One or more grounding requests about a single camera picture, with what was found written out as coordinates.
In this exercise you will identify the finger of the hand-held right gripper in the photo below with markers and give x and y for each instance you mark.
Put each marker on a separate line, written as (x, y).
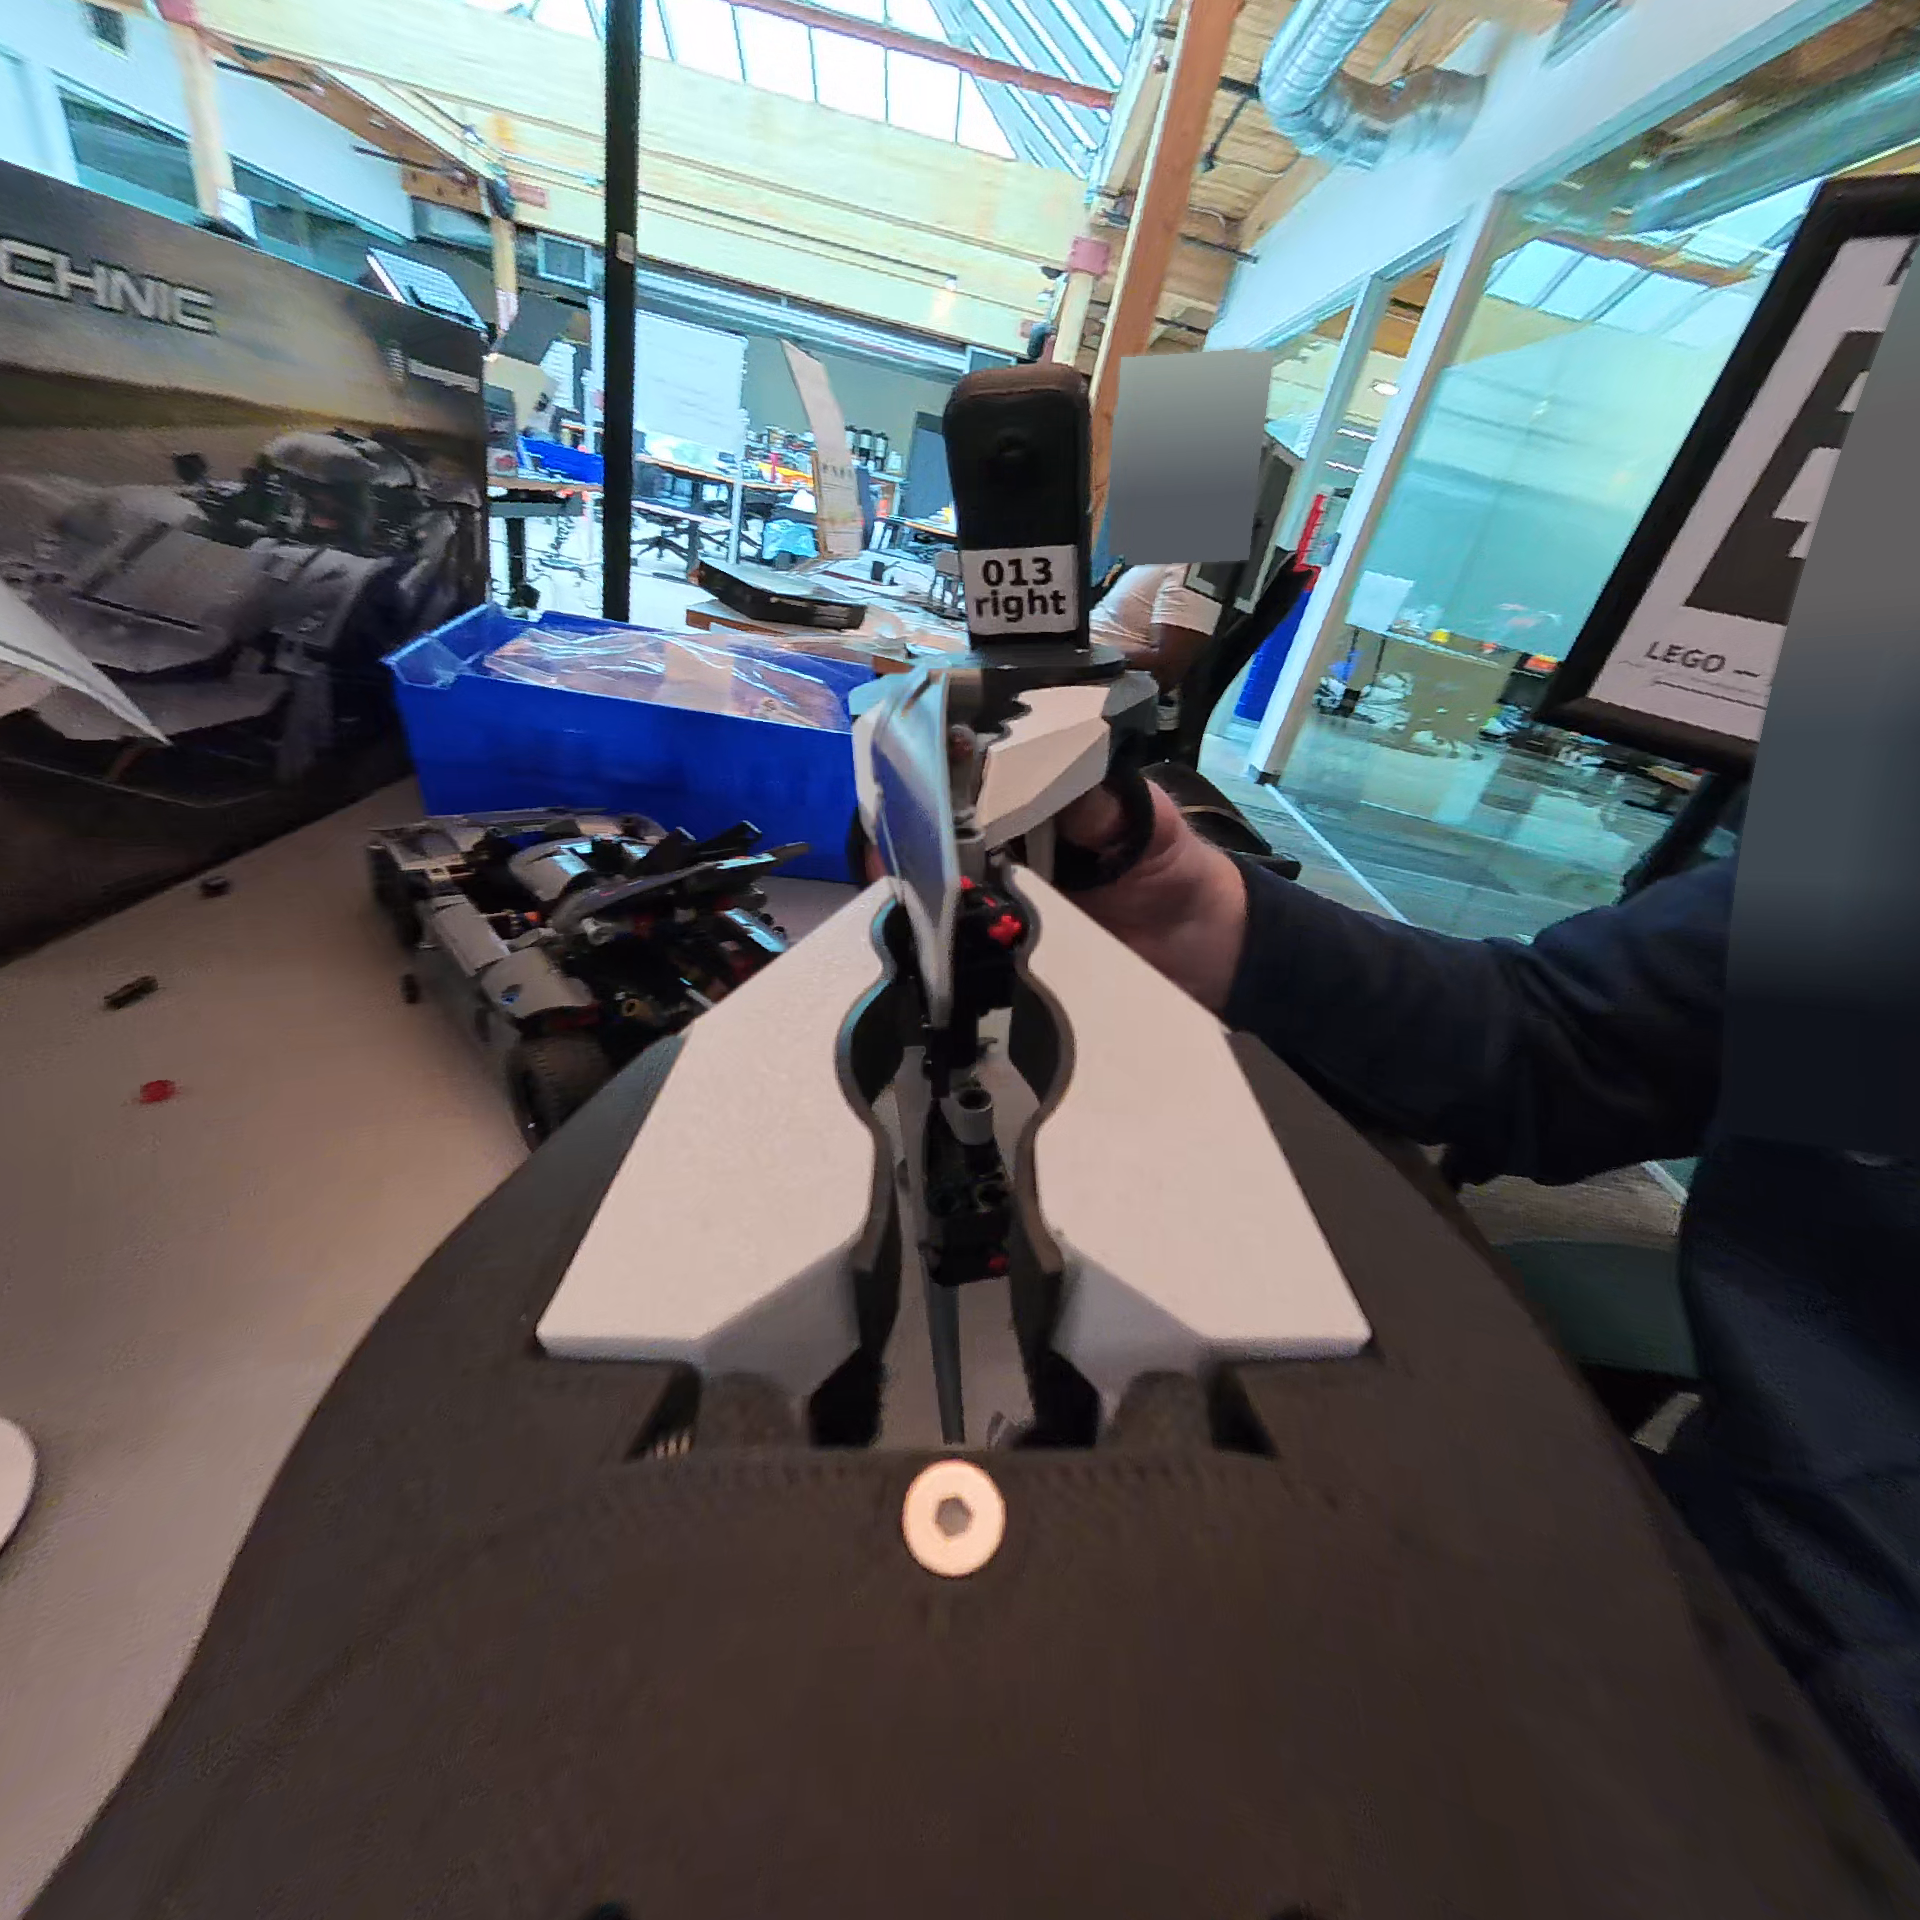
(1072, 756)
(997, 763)

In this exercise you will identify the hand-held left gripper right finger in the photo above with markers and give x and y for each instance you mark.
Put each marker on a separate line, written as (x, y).
(1201, 1200)

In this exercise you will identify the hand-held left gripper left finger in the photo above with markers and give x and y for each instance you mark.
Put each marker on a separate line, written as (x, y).
(704, 1200)

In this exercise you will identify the small lego technic sub-assembly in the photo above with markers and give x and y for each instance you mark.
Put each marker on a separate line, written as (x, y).
(914, 840)

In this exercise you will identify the grey lego car model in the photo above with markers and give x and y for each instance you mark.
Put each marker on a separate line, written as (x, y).
(494, 961)

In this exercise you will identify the person's right forearm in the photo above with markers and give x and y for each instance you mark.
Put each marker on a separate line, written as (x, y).
(1471, 1036)

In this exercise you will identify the dark lego set box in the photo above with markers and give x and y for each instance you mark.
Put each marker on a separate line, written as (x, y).
(224, 524)

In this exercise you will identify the lego instruction booklet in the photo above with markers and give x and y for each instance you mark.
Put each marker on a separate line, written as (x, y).
(44, 674)

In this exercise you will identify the person's right hand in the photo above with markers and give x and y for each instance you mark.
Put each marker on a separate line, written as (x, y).
(1185, 914)

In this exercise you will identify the black flat box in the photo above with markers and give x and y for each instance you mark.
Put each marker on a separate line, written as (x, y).
(781, 592)

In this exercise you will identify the clear plastic bag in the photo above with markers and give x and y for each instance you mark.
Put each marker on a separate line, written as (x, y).
(674, 674)

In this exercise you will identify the blue plastic bin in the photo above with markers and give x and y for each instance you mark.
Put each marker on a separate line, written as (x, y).
(599, 779)

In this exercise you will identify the teal office chair seat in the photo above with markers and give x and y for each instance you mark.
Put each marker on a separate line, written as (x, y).
(1590, 1305)

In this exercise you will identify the black pole with finned disc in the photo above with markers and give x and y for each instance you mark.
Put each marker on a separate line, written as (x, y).
(621, 300)

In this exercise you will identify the black white marker sign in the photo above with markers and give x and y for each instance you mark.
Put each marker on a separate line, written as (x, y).
(1725, 598)

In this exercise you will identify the white desk stand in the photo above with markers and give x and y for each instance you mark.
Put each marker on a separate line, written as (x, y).
(12, 1484)

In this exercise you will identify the silver ventilation duct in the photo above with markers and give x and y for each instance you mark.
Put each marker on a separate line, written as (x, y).
(1350, 90)

